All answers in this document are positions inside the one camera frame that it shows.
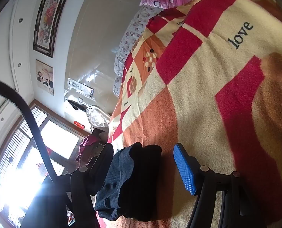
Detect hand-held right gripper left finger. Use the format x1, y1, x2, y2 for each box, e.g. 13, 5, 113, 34
22, 143, 114, 228

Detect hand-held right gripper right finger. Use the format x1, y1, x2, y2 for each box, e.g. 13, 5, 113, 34
174, 144, 267, 228

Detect black pants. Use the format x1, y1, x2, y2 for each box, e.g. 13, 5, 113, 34
95, 142, 163, 222

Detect maroon cloth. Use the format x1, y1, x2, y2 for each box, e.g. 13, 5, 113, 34
75, 134, 101, 162

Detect white ornate chair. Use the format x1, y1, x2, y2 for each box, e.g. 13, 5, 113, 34
86, 105, 111, 129

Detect wooden lattice window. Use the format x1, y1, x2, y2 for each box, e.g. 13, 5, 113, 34
0, 100, 87, 228

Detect red orange printed blanket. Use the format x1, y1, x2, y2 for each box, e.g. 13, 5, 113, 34
108, 0, 282, 228

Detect white floral pillow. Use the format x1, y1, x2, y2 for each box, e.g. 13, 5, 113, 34
119, 4, 163, 55
113, 50, 134, 98

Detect framed floral picture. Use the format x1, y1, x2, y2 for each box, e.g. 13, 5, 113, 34
33, 0, 75, 59

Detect wall calendar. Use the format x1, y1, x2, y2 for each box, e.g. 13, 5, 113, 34
68, 78, 94, 97

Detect black cable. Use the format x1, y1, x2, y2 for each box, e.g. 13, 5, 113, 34
0, 77, 59, 183

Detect wall poster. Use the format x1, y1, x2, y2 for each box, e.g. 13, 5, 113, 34
35, 59, 54, 95

